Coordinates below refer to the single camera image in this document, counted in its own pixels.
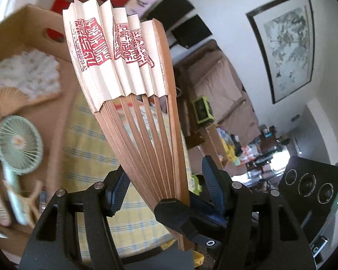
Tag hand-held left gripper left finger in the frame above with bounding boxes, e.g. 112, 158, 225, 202
19, 164, 130, 270

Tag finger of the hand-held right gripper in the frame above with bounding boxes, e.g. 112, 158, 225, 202
190, 195, 228, 227
153, 198, 219, 246

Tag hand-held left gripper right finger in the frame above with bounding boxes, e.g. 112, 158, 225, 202
201, 156, 317, 270

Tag mint handheld electric fan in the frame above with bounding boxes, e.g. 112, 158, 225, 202
0, 115, 44, 225

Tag red print paper folding fan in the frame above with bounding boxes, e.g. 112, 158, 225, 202
62, 0, 192, 252

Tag floral white folding fan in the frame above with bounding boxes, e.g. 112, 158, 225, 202
0, 49, 62, 113

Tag brown cardboard box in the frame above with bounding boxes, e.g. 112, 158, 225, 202
0, 4, 82, 256

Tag yellow green plastic item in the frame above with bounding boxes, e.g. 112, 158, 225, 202
190, 174, 205, 194

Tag person's grey trousers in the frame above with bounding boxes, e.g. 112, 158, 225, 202
121, 247, 195, 270

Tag yellow plaid tablecloth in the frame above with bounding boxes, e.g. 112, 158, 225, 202
49, 90, 199, 266

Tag green black radio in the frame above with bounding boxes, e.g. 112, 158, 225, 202
192, 96, 216, 124

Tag brown sofa with cushions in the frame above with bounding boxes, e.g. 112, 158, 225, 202
173, 39, 260, 172

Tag framed ink painting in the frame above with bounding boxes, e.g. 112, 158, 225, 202
246, 0, 314, 104

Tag black speaker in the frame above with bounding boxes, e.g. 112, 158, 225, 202
146, 0, 195, 27
171, 14, 213, 50

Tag white purple box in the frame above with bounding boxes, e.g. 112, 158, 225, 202
125, 0, 161, 16

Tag red gift box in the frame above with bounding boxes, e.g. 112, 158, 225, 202
51, 0, 79, 14

